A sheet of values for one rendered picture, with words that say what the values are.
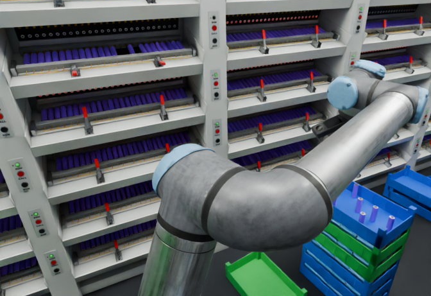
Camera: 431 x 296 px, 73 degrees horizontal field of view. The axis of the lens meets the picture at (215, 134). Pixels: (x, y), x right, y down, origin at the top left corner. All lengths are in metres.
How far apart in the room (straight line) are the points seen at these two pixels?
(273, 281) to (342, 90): 0.94
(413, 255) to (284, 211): 1.45
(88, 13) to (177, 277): 0.77
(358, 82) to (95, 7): 0.78
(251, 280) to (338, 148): 1.04
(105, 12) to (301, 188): 0.79
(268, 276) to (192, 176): 1.10
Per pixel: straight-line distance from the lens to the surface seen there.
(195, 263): 0.51
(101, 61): 1.06
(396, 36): 1.79
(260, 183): 0.41
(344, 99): 0.88
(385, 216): 1.30
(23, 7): 1.02
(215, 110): 1.16
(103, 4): 1.02
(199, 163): 0.45
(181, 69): 1.07
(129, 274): 1.54
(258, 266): 1.53
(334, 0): 1.40
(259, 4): 1.18
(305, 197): 0.41
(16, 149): 1.10
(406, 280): 1.68
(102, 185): 1.17
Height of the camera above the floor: 1.16
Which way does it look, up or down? 25 degrees down
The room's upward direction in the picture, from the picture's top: 2 degrees counter-clockwise
